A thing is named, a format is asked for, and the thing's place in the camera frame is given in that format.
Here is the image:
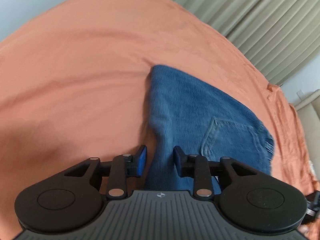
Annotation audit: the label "beige upholstered headboard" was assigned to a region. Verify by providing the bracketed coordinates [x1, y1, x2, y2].
[295, 89, 320, 180]

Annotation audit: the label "blue denim jeans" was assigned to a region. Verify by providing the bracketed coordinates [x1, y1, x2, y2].
[145, 65, 274, 191]

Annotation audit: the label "orange bed sheet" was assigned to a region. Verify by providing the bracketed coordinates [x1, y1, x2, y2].
[1, 0, 319, 239]

